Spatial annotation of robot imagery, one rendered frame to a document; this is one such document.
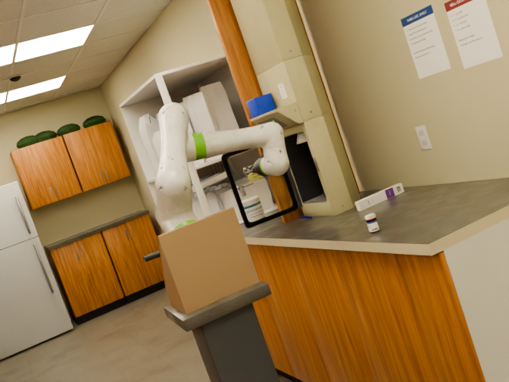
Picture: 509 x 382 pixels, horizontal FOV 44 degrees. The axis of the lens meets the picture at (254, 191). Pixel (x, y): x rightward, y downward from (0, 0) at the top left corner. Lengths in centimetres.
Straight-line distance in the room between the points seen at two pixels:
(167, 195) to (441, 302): 99
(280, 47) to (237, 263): 121
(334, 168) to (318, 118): 25
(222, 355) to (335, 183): 117
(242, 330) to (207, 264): 26
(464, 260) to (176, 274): 94
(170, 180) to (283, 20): 117
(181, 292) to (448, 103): 142
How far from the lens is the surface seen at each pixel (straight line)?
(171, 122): 250
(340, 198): 309
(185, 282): 218
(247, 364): 230
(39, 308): 761
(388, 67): 313
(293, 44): 309
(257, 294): 220
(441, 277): 213
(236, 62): 335
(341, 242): 248
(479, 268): 219
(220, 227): 221
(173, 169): 226
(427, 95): 297
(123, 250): 782
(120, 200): 838
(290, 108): 301
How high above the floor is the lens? 144
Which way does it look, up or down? 5 degrees down
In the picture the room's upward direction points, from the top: 19 degrees counter-clockwise
